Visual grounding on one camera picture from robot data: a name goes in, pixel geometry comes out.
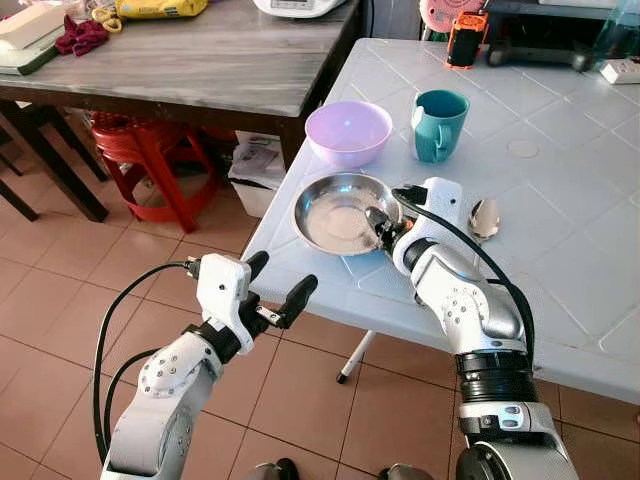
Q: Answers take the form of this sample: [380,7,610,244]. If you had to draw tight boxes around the round metal plate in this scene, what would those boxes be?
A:
[292,171,404,258]

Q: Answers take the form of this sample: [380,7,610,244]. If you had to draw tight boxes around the metal spoon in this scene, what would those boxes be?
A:
[466,197,502,247]

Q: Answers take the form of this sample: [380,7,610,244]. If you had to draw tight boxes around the purple plastic bowl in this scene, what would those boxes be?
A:
[304,99,394,170]

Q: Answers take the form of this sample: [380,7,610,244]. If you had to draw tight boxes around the white bin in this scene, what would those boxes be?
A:
[227,129,292,218]

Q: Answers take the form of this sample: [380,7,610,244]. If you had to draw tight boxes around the teal mug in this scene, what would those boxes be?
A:
[411,88,472,165]

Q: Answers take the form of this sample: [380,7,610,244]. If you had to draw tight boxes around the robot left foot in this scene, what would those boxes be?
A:
[244,457,302,480]

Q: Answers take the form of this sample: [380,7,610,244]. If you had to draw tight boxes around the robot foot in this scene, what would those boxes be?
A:
[244,457,302,480]
[379,462,433,480]

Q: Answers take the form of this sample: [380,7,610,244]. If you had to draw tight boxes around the red plastic stool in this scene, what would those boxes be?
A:
[88,110,223,234]

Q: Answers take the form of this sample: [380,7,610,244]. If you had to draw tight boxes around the white plastic folding table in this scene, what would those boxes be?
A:
[240,37,640,407]

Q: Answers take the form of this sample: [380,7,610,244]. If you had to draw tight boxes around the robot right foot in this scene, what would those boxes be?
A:
[379,462,433,480]

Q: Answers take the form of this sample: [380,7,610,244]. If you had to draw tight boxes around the orange black device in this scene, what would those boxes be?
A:
[445,9,490,70]

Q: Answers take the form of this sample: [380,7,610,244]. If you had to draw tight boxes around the dark wooden table grey top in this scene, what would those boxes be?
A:
[0,0,363,223]

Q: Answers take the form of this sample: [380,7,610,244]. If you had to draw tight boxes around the pink round object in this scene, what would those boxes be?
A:
[419,0,487,36]

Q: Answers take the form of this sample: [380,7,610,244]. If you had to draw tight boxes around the white appliance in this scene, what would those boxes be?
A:
[251,0,349,20]

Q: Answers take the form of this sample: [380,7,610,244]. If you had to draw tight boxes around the long black object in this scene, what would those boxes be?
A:
[486,38,602,74]

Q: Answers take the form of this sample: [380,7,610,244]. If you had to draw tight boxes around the yellow bag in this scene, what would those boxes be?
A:
[114,0,210,21]

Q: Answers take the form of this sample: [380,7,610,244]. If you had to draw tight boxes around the white power strip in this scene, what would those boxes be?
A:
[599,57,640,86]

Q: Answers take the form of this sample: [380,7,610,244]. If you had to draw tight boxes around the dark red cloth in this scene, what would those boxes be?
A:
[54,14,112,57]

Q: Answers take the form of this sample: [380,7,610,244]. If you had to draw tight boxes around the green tray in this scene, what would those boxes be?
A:
[0,35,69,77]

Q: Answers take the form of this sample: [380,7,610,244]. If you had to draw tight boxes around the white flat box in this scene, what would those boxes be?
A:
[0,2,67,51]

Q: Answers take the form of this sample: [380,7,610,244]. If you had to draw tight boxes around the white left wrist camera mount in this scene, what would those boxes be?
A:
[194,252,252,333]

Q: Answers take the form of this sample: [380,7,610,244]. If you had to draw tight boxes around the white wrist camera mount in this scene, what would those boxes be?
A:
[400,177,464,251]
[194,252,252,333]

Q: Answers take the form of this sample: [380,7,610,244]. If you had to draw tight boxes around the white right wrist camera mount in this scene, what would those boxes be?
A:
[400,177,464,251]

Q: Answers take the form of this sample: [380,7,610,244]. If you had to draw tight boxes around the yellow handled scissors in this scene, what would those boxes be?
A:
[89,4,127,33]

